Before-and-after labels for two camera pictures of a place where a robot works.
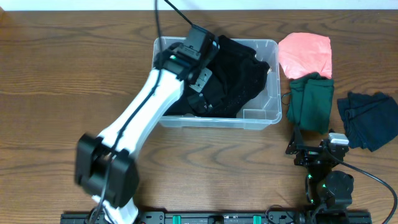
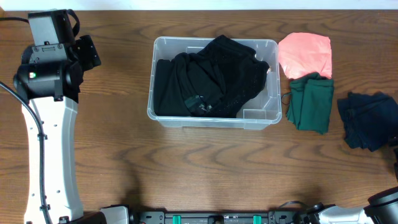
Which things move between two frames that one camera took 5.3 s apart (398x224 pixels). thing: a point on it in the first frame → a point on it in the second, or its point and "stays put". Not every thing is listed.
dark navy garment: (370, 119) stays put
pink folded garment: (302, 53) stays put
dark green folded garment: (310, 102) stays put
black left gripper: (199, 97) → (88, 50)
